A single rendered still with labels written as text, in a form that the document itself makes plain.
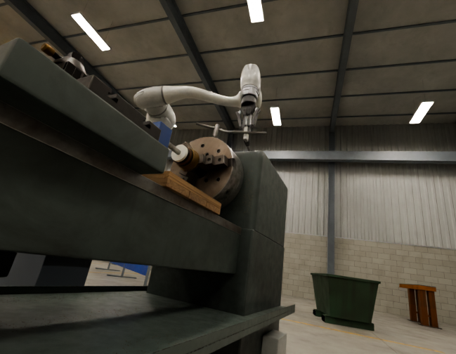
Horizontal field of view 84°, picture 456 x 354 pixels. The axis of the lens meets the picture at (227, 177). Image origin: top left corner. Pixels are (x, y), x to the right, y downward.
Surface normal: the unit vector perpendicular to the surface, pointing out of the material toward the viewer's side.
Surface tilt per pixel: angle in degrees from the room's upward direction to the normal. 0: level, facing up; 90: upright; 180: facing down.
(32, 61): 90
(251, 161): 90
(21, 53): 90
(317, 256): 90
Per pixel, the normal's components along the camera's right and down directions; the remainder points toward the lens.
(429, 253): -0.28, -0.36
